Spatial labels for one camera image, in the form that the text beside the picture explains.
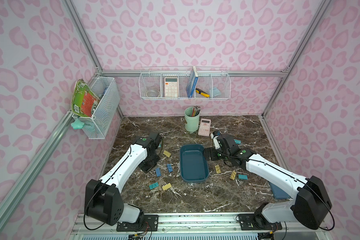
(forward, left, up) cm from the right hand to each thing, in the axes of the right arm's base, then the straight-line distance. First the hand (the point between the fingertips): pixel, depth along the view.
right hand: (208, 150), depth 83 cm
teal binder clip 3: (+17, -23, -16) cm, 33 cm away
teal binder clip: (-15, +30, -12) cm, 36 cm away
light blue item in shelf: (+39, -7, +9) cm, 41 cm away
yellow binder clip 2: (-16, +24, -13) cm, 32 cm away
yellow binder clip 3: (-5, -6, -13) cm, 16 cm away
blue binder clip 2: (-5, +23, -12) cm, 26 cm away
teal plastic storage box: (-3, +8, -14) cm, 16 cm away
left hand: (-7, +30, -2) cm, 31 cm away
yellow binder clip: (+5, +25, -13) cm, 29 cm away
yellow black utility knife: (+35, +2, +12) cm, 37 cm away
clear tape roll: (+34, +35, +13) cm, 50 cm away
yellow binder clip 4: (-8, -15, -14) cm, 22 cm away
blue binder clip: (-7, +29, -13) cm, 33 cm away
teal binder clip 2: (-9, -21, -15) cm, 27 cm away
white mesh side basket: (+2, +56, +18) cm, 58 cm away
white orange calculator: (+35, +22, +17) cm, 45 cm away
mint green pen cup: (+27, +10, -4) cm, 29 cm away
